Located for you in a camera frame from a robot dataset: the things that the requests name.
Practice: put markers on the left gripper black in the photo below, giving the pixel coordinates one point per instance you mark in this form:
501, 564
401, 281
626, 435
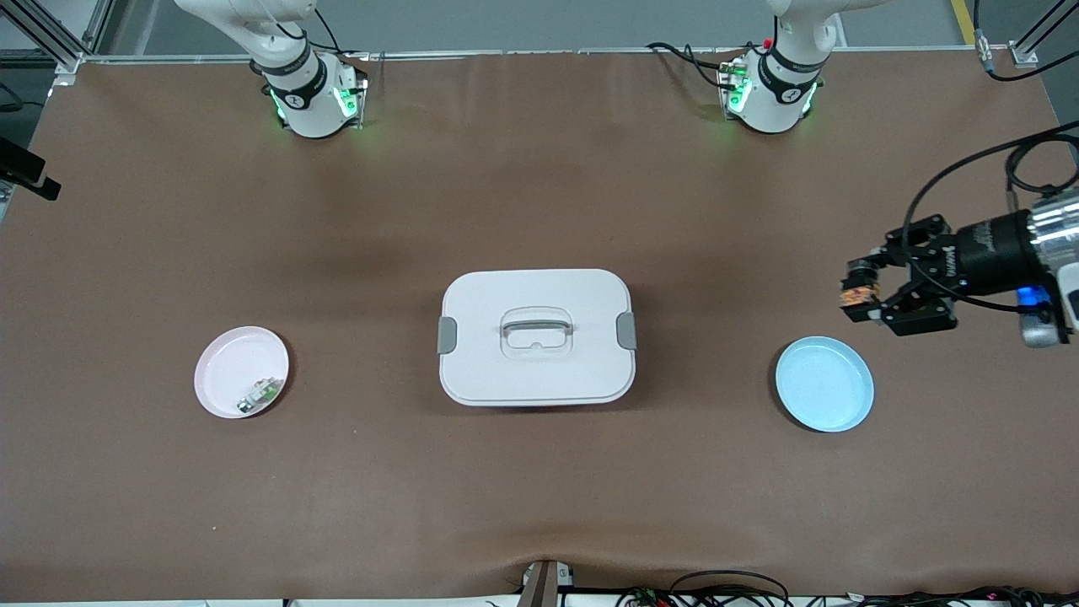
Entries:
993, 249

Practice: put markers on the orange push-button switch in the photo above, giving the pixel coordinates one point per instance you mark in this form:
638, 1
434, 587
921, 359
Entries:
858, 296

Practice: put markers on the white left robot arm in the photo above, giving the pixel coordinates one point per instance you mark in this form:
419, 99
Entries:
771, 101

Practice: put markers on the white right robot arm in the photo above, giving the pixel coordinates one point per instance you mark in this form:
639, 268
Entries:
308, 110

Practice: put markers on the blue round plate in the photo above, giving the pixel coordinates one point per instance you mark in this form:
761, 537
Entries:
824, 384

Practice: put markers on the pink round plate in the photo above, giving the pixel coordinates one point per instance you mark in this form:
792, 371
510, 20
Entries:
232, 371

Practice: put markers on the grey box latch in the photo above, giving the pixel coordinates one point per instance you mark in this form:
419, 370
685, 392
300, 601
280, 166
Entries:
626, 330
447, 335

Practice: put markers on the white lidded storage box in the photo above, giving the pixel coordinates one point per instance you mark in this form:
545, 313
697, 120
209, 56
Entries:
489, 371

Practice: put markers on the brown table mat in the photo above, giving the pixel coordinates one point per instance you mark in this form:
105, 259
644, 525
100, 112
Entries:
539, 506

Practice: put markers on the aluminium frame post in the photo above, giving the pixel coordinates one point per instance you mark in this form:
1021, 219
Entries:
1024, 55
66, 61

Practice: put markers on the green push-button switch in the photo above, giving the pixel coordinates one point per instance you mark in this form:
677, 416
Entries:
268, 390

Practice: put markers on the metal bracket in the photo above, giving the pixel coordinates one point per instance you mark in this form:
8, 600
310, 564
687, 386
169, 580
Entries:
544, 586

